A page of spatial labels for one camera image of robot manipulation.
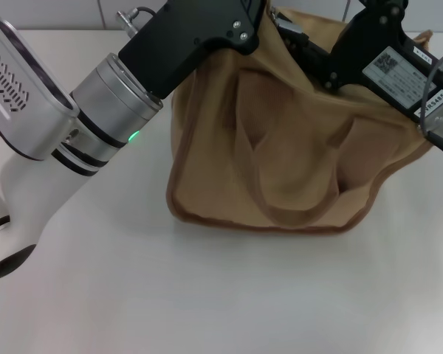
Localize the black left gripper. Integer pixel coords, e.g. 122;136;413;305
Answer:
117;0;272;100

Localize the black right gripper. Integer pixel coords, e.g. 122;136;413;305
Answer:
280;0;443;122

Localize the khaki canvas food bag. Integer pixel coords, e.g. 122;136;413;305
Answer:
165;7;435;235

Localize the left gripper silver cable connector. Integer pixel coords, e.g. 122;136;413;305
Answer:
114;6;159;38

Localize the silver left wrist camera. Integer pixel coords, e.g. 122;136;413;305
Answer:
0;13;80;162

